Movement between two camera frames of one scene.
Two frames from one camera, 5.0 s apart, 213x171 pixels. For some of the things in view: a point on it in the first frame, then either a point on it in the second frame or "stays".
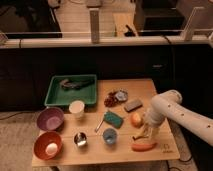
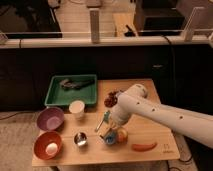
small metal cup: (80, 139) stays
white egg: (51, 148) stays
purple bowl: (50, 119) stays
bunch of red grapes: (111, 100) stays
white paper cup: (77, 107) stays
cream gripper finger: (154, 132) → (113, 125)
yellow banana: (147, 131) → (106, 131)
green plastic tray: (63, 89) stays
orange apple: (137, 120) → (122, 135)
